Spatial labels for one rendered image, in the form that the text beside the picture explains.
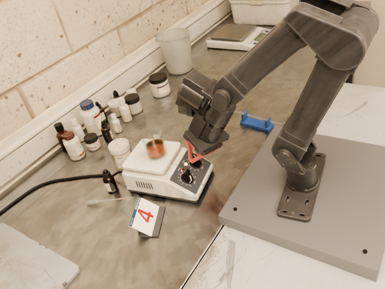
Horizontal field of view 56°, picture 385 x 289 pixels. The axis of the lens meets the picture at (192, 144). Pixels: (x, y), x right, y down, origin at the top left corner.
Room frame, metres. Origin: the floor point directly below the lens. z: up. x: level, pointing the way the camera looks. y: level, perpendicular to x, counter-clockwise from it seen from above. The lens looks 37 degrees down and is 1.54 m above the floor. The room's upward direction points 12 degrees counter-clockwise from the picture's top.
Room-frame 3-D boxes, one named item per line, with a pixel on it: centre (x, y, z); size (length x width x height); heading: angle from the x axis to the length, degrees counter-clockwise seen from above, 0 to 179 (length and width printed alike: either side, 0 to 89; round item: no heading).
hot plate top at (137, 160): (0.74, 0.11, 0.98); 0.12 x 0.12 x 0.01; 62
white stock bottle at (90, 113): (1.04, 0.30, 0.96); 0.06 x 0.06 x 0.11
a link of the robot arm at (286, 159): (0.57, -0.21, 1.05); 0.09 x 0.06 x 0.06; 140
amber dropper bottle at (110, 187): (0.74, 0.23, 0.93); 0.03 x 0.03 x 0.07
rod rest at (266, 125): (0.89, -0.20, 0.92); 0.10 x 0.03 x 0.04; 45
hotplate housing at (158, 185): (0.73, 0.08, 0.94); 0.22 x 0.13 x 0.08; 62
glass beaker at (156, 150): (0.73, 0.09, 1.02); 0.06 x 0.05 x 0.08; 6
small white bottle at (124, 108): (1.08, 0.20, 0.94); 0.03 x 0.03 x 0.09
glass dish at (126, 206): (0.66, 0.18, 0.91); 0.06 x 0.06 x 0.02
